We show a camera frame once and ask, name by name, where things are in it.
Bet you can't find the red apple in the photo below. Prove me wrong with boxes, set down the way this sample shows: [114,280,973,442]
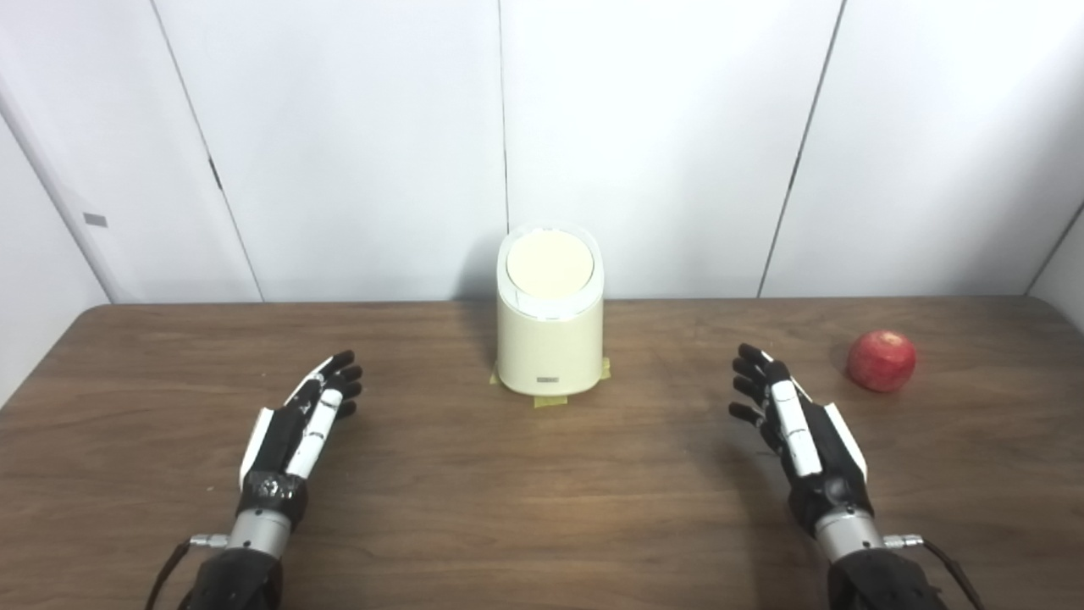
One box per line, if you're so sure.
[846,330,918,393]

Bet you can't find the cream-colored round bin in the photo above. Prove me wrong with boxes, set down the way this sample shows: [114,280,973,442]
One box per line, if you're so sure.
[495,222,605,396]

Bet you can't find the cream round bin lid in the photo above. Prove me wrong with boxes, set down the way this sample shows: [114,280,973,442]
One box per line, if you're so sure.
[506,229,595,300]

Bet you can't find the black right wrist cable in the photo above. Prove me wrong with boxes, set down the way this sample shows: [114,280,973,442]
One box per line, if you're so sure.
[883,534,983,610]

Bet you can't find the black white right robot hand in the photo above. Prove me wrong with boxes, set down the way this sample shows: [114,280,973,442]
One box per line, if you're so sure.
[728,342,875,536]

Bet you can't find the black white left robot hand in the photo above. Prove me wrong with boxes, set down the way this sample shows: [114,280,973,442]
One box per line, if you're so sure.
[237,350,365,530]

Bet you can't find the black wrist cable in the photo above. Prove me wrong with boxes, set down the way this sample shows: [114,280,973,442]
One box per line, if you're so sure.
[144,534,230,610]
[883,534,983,610]

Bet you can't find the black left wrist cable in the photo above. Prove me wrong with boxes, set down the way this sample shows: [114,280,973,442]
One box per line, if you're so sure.
[144,534,230,610]

